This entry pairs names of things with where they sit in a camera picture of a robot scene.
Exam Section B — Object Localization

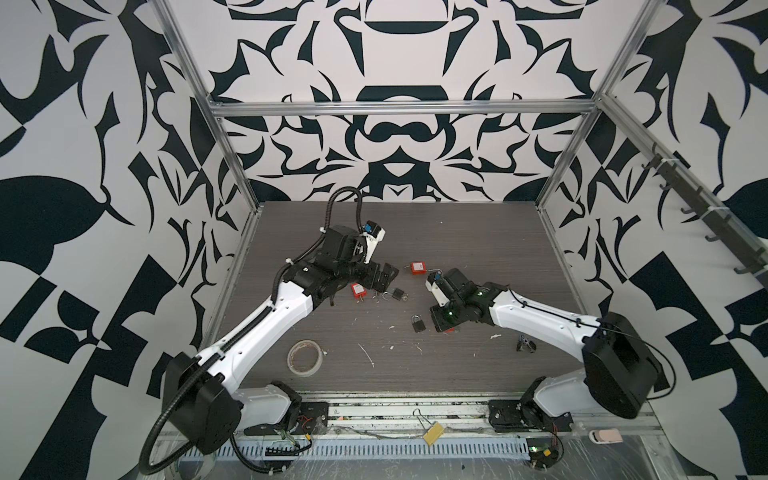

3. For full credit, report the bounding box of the small black padlock back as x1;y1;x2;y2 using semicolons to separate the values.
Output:
383;288;409;302

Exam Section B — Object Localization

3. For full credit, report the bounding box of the small black padlock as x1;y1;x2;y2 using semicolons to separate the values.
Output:
411;315;426;333
383;288;409;302

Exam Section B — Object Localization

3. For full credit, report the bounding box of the red padlock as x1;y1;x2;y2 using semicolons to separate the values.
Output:
350;283;368;302
409;261;428;275

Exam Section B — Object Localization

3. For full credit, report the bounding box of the small black padlock front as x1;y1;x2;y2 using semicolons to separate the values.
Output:
411;315;426;333

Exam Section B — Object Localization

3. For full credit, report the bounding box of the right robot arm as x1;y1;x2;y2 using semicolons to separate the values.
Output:
425;269;669;428

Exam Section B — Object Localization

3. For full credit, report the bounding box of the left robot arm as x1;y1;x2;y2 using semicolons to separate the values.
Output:
161;221;398;454

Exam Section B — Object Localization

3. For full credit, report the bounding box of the black key bunch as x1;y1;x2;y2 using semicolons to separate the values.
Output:
516;334;537;353

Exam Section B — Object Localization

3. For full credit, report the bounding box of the small electronics board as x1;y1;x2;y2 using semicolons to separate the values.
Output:
526;436;565;471

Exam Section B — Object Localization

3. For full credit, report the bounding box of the pink white small object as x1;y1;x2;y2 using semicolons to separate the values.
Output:
588;428;624;445

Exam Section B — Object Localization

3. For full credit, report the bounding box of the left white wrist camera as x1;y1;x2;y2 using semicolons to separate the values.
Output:
362;221;386;264

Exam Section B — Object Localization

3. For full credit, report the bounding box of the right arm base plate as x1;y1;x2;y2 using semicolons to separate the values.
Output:
488;400;573;433

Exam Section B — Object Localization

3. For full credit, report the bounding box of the white slotted cable duct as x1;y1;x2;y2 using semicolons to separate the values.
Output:
238;437;530;461

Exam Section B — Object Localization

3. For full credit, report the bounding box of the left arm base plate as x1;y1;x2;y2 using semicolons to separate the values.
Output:
244;401;330;436

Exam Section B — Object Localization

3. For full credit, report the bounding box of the black corrugated cable conduit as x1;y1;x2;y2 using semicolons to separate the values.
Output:
137;185;366;476

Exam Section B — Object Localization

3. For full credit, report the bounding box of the black coat hook rail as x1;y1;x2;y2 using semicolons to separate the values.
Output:
641;143;767;289

